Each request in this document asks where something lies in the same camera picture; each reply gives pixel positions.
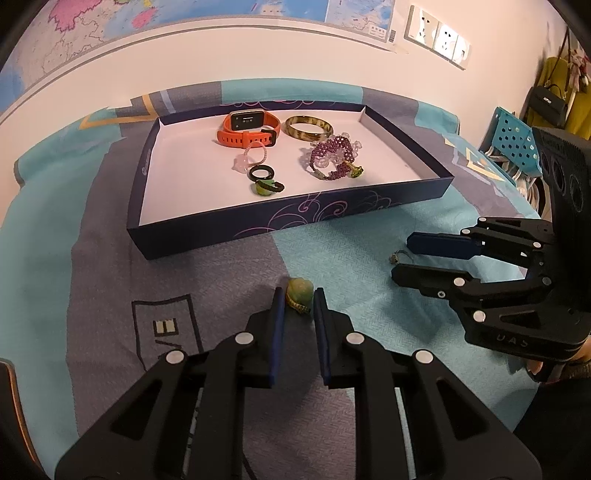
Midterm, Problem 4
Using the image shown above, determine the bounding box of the clear crystal bead bracelet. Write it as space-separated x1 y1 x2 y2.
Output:
298 131 366 169

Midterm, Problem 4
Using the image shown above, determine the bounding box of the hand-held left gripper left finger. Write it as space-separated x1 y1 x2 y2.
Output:
54 287 285 480

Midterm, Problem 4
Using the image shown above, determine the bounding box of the yellow-green bead charm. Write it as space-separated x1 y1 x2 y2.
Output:
284 277 315 315

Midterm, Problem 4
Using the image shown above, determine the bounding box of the dark board with orange edge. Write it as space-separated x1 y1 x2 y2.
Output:
0 359 29 464

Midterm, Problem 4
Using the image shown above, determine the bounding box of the colourful wall map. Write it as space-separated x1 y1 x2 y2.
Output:
0 0 398 114

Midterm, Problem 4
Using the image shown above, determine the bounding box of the purple beaded bracelet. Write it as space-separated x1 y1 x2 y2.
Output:
308 136 366 182

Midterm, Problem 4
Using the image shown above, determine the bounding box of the navy cardboard box tray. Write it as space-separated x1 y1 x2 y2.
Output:
127 104 455 262

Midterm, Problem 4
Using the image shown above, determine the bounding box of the blue perforated plastic crate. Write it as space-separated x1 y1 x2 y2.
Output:
480 107 544 177

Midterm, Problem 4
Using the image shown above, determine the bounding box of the dark cloth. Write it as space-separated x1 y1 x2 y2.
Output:
512 378 591 480

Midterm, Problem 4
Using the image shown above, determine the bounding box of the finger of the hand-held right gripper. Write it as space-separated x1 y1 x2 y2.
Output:
406 216 558 269
391 263 591 361

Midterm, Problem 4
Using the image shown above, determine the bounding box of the pink cord bracelet pale pendant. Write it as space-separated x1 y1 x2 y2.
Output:
232 142 271 173

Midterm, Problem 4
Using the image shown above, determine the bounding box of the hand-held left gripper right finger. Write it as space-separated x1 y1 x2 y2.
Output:
314 287 542 480

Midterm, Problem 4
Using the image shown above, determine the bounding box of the green bead charm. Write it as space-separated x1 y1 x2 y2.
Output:
252 180 286 198

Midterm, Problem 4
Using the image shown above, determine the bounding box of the black handbag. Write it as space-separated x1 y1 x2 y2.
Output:
526 55 591 140
526 84 570 129

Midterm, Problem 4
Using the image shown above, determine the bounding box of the white wall socket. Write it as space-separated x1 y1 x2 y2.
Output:
434 23 461 64
452 39 472 71
405 4 440 49

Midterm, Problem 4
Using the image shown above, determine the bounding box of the tortoiseshell bangle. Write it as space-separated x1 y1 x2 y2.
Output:
283 115 334 143

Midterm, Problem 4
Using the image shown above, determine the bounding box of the orange smart band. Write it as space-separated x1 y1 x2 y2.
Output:
217 111 281 147

